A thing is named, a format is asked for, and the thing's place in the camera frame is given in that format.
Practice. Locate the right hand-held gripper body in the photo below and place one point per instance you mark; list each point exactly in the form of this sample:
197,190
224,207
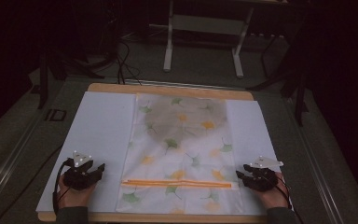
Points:
262,179

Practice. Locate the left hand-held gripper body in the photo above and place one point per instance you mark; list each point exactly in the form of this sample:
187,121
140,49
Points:
76,177

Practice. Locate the floral pillowcase with orange zipper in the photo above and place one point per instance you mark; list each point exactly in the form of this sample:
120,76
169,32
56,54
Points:
180,155

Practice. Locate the person's left hand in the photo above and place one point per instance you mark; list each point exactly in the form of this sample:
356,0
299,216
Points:
74,196

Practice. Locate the person's right hand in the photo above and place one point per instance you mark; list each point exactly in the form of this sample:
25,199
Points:
272,196

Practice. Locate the white table mat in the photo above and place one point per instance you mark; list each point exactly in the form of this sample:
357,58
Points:
99,137

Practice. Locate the gray cloth inside pillowcase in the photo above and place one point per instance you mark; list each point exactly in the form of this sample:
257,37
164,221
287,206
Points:
186,116

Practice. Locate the black tripod stand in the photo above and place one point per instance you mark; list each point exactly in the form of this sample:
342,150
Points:
287,74

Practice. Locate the wooden table board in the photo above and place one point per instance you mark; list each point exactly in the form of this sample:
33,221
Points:
167,90

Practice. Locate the white metal stand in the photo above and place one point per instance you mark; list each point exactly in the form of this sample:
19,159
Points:
205,31

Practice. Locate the black floor bracket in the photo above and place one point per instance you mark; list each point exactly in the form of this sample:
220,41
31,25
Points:
56,115

